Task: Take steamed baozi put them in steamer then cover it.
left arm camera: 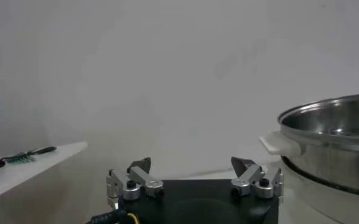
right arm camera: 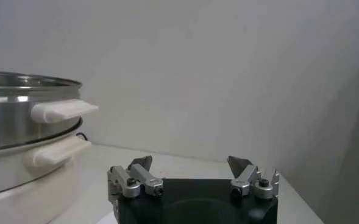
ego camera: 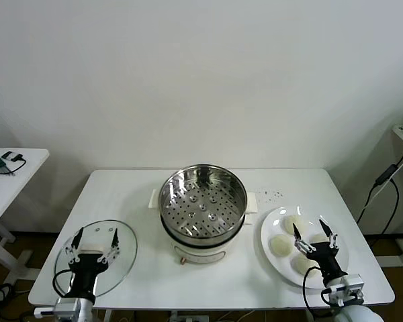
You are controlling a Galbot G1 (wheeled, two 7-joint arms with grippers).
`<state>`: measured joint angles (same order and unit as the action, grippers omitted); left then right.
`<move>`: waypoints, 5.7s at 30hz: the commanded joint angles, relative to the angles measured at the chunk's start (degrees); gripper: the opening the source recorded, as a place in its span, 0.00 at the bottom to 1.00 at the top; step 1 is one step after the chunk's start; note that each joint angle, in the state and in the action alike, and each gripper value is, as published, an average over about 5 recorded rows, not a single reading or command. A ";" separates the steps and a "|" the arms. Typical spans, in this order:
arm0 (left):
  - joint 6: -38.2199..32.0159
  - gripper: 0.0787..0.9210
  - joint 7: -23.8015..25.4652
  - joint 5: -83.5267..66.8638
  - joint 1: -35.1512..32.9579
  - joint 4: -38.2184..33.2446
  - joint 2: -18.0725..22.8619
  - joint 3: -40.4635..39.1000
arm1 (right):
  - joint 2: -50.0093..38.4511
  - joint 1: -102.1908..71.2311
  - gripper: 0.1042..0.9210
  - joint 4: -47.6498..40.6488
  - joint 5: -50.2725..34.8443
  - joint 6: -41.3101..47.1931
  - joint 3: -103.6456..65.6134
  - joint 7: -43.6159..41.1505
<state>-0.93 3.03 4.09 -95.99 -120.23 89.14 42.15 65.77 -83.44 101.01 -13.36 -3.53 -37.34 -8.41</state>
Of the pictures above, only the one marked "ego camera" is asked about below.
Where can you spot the large white round plate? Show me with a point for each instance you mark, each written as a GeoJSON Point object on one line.
{"type": "Point", "coordinates": [272, 221]}

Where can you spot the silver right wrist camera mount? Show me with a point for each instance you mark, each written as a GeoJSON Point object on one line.
{"type": "Point", "coordinates": [344, 290]}

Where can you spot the perforated steel steamer basket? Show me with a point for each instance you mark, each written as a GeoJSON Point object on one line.
{"type": "Point", "coordinates": [205, 201]}

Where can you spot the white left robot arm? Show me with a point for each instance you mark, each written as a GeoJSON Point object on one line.
{"type": "Point", "coordinates": [86, 312]}

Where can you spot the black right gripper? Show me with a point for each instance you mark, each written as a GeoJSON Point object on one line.
{"type": "Point", "coordinates": [325, 261]}

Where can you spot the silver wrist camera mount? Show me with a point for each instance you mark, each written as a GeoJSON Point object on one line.
{"type": "Point", "coordinates": [344, 290]}
{"type": "Point", "coordinates": [67, 308]}

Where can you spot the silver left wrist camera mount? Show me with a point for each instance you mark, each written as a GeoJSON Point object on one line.
{"type": "Point", "coordinates": [67, 308]}

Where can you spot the white black usb plug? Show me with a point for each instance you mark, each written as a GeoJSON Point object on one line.
{"type": "Point", "coordinates": [7, 154]}

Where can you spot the grey power strip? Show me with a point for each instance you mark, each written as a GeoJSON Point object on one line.
{"type": "Point", "coordinates": [191, 318]}

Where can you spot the white steamed baozi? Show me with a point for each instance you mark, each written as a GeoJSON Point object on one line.
{"type": "Point", "coordinates": [317, 239]}
{"type": "Point", "coordinates": [302, 265]}
{"type": "Point", "coordinates": [290, 224]}
{"type": "Point", "coordinates": [281, 247]}

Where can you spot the white side table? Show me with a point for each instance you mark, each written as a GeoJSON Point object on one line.
{"type": "Point", "coordinates": [20, 188]}

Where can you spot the round glass pot lid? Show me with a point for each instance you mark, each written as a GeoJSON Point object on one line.
{"type": "Point", "coordinates": [97, 234]}

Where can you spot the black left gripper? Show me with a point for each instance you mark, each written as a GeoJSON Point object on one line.
{"type": "Point", "coordinates": [85, 271]}

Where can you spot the white electric cooker base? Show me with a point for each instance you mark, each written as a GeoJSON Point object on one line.
{"type": "Point", "coordinates": [201, 251]}

